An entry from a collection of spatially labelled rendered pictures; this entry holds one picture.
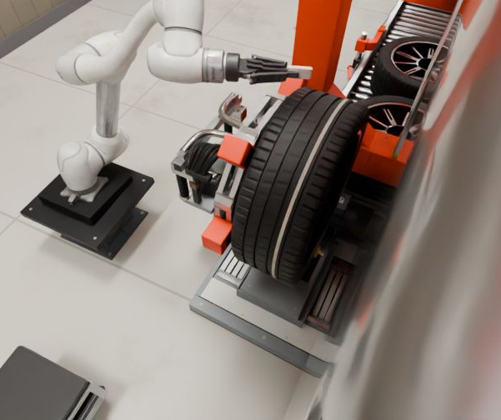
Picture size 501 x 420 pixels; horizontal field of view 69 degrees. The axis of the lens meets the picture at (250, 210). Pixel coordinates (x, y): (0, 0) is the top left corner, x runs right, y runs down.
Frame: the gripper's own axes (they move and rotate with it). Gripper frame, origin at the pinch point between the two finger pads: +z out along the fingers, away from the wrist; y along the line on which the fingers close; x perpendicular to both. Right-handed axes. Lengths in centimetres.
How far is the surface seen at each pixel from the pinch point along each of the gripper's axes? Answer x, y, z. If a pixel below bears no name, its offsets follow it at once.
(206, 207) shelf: -82, -20, -31
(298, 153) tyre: -13.7, 18.2, 1.4
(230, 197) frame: -31.1, 19.8, -16.9
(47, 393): -102, 61, -81
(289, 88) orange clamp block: -16.5, -19.4, 0.2
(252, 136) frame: -16.3, 8.6, -11.6
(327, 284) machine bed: -120, -4, 34
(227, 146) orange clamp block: -14.6, 16.1, -18.4
